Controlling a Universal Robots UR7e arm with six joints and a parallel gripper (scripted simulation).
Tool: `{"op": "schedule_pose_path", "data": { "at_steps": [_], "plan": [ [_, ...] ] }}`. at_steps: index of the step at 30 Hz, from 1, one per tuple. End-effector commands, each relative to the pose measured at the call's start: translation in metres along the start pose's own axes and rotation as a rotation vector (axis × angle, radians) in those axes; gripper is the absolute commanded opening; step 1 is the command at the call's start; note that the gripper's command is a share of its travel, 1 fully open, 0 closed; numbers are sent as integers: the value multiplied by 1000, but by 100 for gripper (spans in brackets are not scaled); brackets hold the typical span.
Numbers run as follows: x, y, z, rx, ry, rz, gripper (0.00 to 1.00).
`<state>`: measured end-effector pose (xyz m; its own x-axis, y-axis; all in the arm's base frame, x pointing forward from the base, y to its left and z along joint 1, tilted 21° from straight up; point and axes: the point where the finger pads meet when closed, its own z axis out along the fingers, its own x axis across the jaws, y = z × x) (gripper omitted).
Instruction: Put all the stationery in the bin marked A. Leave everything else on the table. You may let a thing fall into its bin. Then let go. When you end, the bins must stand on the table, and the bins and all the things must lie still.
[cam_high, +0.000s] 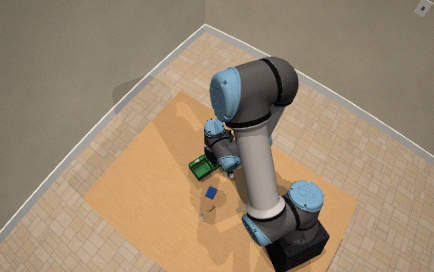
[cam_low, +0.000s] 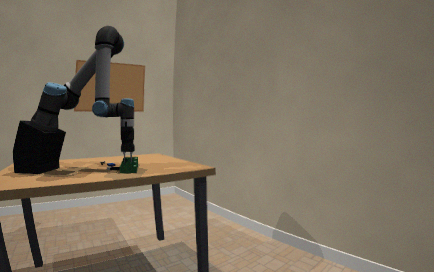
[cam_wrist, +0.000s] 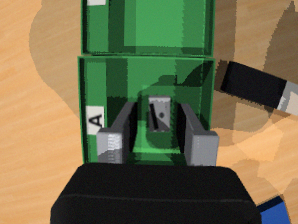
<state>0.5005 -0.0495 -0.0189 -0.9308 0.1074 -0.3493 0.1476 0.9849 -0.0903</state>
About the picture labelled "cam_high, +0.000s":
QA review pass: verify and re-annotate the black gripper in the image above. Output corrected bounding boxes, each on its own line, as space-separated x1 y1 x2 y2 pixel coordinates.
204 129 234 165

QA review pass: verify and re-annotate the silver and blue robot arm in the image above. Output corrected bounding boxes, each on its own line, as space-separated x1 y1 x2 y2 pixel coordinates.
204 57 324 247

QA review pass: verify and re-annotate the green three-compartment bin rack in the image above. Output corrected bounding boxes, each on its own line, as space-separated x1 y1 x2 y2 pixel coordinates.
188 154 221 181

